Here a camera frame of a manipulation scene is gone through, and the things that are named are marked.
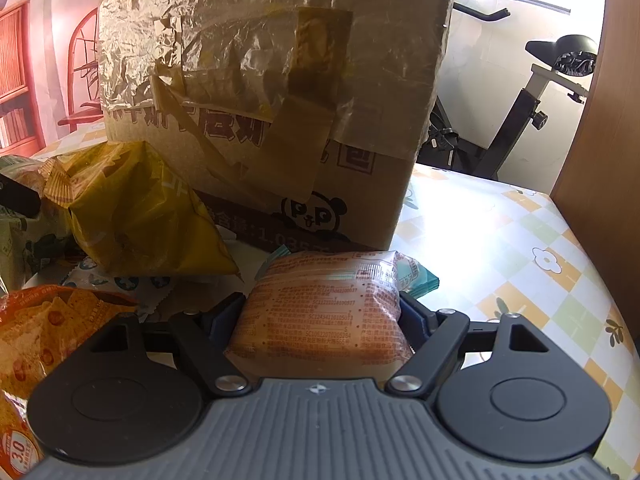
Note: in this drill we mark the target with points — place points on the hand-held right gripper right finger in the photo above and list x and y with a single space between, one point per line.
411 320

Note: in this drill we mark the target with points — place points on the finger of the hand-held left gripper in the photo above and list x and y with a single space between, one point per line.
19 197

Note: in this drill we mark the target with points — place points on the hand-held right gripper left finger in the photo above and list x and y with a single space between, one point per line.
224 317

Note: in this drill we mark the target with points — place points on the white blue-print snack packet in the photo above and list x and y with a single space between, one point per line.
150 285

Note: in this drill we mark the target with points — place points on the orange printed snack packet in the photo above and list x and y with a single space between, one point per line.
320 310

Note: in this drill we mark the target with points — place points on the green snack bag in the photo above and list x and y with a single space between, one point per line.
25 240

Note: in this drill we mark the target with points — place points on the teal snack packet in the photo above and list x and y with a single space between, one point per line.
421 277

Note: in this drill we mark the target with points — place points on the yellow snack bag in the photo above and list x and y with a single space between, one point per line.
135 210

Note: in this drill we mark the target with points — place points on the orange cracker bag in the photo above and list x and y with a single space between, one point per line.
45 330

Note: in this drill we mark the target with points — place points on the taped cardboard box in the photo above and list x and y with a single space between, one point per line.
280 90

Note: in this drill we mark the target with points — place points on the black exercise bike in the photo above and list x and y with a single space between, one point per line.
520 110

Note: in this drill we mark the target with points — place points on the brown wooden board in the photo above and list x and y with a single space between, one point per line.
600 135

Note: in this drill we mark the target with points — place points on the wall poster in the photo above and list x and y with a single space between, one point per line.
45 50

